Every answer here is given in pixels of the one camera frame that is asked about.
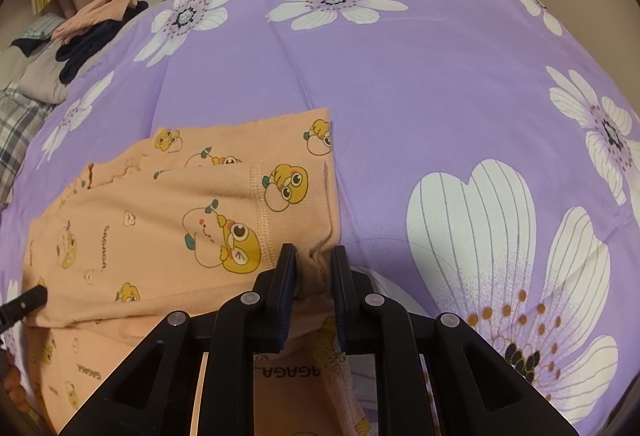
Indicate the blue plaid pillow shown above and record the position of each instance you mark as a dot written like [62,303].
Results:
[40,29]

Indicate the navy garment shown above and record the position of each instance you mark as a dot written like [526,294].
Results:
[82,51]

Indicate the person's left hand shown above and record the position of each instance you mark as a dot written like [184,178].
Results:
[14,386]

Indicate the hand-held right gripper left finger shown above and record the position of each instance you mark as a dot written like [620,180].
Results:
[285,286]

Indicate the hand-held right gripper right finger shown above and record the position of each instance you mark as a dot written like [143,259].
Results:
[340,301]

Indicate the grey plaid blanket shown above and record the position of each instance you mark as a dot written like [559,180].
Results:
[15,131]

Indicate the purple floral bedsheet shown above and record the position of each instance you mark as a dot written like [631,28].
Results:
[400,91]

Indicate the orange printed pants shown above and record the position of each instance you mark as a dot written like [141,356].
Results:
[150,226]

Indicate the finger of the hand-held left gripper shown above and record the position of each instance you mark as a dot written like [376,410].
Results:
[27,303]

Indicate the peach folded garment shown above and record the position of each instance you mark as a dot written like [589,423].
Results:
[95,14]

